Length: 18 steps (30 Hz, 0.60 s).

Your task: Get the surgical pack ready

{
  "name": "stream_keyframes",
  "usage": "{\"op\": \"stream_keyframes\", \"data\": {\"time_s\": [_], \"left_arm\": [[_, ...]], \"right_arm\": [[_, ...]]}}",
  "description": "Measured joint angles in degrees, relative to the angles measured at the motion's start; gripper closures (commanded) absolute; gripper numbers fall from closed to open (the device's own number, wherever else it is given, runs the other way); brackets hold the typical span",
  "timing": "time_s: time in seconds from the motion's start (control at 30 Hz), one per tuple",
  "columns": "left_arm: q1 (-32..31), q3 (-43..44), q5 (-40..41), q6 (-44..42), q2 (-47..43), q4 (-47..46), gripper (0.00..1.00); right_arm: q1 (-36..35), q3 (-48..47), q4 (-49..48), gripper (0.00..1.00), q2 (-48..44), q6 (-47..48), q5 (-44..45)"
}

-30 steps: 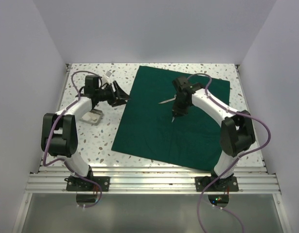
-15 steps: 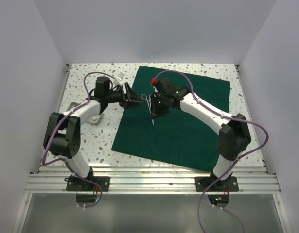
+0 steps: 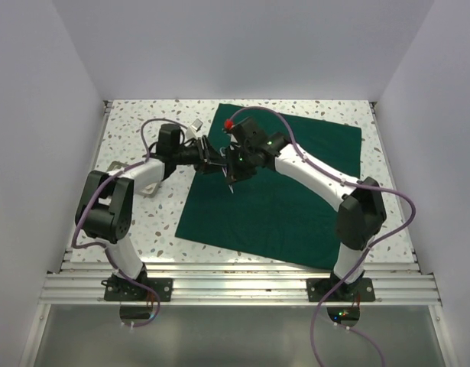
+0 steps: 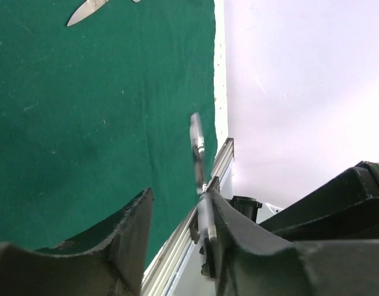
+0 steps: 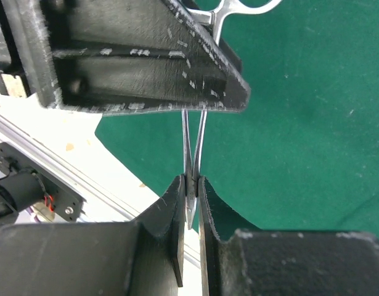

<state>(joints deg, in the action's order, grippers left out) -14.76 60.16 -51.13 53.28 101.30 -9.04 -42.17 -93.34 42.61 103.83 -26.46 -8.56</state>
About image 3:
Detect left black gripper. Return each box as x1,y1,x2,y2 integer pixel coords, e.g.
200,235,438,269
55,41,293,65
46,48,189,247
173,135,228,174

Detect silver hemostat forceps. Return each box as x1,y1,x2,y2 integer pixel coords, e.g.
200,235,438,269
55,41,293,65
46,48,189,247
219,145,236,193

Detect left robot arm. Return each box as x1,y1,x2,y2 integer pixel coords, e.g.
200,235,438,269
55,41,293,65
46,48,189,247
71,118,225,300

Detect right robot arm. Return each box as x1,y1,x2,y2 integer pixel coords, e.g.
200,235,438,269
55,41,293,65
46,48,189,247
224,118,387,300

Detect green surgical drape cloth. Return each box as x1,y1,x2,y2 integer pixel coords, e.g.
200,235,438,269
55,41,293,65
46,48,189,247
175,110,361,270

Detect metal instrument tray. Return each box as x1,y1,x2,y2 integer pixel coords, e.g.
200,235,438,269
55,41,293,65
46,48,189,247
107,159,165,197

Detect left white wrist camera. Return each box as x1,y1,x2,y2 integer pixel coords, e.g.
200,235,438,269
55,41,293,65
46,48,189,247
185,119,203,141

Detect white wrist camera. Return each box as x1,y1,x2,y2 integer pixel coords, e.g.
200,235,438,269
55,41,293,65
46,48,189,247
223,119,240,140
185,119,203,141

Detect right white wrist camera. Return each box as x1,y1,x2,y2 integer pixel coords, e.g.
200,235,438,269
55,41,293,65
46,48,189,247
223,119,240,140

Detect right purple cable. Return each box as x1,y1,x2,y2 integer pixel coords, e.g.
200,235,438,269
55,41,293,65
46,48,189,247
229,106,417,367

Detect purple cable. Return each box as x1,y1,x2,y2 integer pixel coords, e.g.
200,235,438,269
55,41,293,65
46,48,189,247
229,106,417,367
70,119,182,328

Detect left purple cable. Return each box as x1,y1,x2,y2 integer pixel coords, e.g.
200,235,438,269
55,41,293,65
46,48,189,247
70,119,182,328

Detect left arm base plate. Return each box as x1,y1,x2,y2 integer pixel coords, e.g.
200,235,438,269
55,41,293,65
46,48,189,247
101,277,173,302

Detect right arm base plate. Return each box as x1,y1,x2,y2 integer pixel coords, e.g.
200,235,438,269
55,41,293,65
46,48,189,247
306,278,376,303

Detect aluminium rail frame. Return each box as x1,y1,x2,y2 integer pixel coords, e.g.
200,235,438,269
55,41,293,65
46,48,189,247
40,99,440,306

